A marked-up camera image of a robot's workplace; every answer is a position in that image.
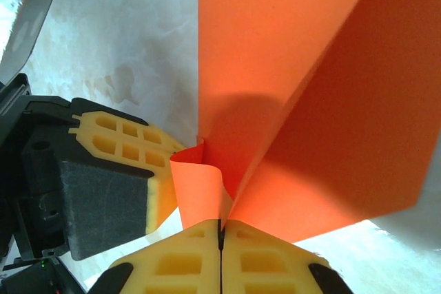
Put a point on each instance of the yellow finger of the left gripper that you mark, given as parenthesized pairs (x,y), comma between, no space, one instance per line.
(117,122)
(107,204)

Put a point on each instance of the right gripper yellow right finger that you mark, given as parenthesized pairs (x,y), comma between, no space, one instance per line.
(262,266)

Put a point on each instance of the orange paper sheet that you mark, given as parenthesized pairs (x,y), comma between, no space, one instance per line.
(310,66)

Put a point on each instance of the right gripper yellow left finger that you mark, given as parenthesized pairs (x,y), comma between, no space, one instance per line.
(179,266)

